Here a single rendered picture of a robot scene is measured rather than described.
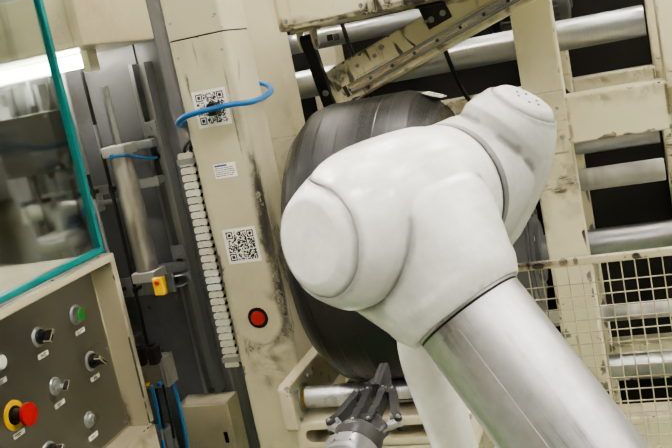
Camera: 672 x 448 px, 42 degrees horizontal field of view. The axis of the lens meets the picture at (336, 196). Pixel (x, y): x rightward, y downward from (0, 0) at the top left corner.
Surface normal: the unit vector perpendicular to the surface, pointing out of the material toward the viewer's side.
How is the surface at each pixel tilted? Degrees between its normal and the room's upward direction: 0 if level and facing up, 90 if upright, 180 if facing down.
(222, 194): 90
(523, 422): 76
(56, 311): 90
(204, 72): 90
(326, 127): 28
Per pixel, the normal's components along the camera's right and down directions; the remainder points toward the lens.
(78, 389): 0.94, -0.14
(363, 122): -0.30, -0.76
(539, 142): 0.53, 0.13
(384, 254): 0.28, 0.15
